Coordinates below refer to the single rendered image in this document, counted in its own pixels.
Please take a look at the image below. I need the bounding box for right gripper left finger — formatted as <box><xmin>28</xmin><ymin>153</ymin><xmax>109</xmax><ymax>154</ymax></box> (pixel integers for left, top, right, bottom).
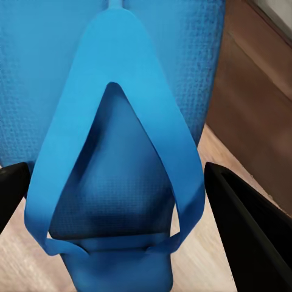
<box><xmin>0</xmin><ymin>162</ymin><xmax>31</xmax><ymax>234</ymax></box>

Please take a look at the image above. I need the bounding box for sandal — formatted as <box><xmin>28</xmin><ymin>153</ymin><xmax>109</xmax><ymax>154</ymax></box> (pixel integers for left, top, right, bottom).
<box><xmin>0</xmin><ymin>0</ymin><xmax>226</xmax><ymax>292</ymax></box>

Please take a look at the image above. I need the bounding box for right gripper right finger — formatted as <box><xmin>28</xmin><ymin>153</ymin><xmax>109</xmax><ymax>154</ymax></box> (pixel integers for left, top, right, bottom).
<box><xmin>204</xmin><ymin>162</ymin><xmax>292</xmax><ymax>292</ymax></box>

